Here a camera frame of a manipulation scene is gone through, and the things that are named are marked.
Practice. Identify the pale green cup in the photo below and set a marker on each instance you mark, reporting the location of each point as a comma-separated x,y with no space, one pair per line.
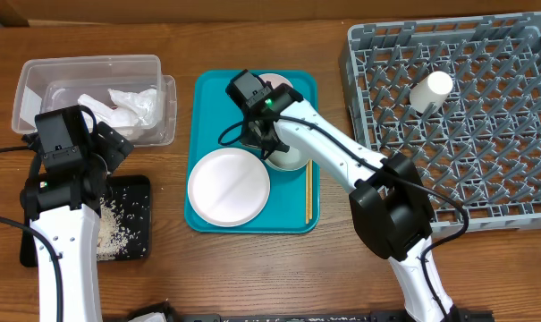
433,90

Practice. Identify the large white plate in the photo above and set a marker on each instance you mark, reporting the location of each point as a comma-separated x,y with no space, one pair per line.
228,187

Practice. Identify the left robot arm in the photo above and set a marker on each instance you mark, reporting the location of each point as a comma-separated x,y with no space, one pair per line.
62,205

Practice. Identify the white napkin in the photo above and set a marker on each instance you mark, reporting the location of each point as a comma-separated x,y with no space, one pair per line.
119,118
143,107

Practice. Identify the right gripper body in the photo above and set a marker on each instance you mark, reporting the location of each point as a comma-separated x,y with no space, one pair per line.
263,139

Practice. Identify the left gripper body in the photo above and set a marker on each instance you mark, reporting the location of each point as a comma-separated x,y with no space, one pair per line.
112,155

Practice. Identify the cardboard backdrop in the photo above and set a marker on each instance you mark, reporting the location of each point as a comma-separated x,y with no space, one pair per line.
22,12

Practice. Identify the black plastic tray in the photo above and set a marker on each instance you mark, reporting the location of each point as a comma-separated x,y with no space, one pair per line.
131,214

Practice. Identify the pile of rice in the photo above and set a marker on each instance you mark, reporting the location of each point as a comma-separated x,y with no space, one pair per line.
113,228

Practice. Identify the clear plastic bin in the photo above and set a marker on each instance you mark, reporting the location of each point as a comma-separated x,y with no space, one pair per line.
36,75

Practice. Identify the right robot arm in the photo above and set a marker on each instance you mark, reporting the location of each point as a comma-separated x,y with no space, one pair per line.
391,210

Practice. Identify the pink white bowl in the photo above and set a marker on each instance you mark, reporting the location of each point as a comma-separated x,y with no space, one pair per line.
274,80

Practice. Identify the grey dishwasher rack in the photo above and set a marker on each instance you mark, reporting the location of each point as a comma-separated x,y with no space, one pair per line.
482,146

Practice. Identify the grey green saucer bowl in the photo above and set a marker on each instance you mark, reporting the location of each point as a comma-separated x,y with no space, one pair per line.
291,160

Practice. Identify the teal serving tray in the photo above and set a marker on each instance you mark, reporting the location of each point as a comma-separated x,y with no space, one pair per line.
213,112

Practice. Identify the wooden chopstick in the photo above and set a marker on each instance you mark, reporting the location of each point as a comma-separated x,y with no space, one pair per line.
312,189
308,193

